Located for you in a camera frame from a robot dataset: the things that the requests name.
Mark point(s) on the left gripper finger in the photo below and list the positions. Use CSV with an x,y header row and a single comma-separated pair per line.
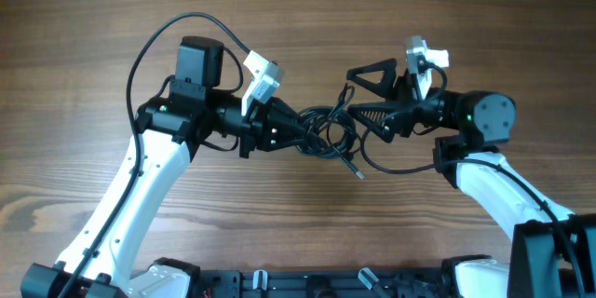
x,y
283,117
279,139

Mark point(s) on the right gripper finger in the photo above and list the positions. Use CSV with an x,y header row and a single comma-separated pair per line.
x,y
378,118
378,78

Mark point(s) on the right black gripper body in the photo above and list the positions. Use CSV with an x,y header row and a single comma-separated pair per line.
x,y
418,112

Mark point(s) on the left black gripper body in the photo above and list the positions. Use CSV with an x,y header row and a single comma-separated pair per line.
x,y
252,128

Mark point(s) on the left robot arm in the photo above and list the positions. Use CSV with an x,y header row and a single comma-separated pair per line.
x,y
167,131

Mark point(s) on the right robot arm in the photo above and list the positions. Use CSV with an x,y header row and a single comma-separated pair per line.
x,y
553,249

